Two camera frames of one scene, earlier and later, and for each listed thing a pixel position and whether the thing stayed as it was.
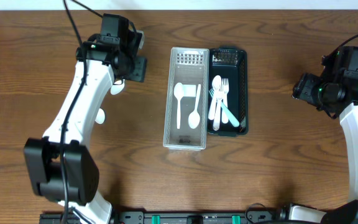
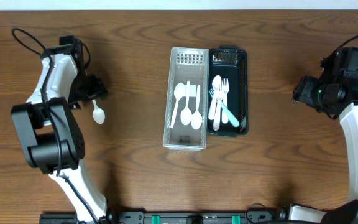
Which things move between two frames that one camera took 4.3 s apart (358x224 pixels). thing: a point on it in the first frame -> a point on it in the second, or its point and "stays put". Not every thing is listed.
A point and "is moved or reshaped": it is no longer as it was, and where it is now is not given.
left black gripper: [138, 69] -> [95, 88]
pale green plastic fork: [232, 117] stays put
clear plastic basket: [189, 66] stays put
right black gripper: [303, 88] stays put
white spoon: [179, 93] is moved or reshaped
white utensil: [100, 117] stays put
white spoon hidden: [194, 119] stays put
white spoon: [117, 86] -> [186, 114]
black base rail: [250, 216] stays put
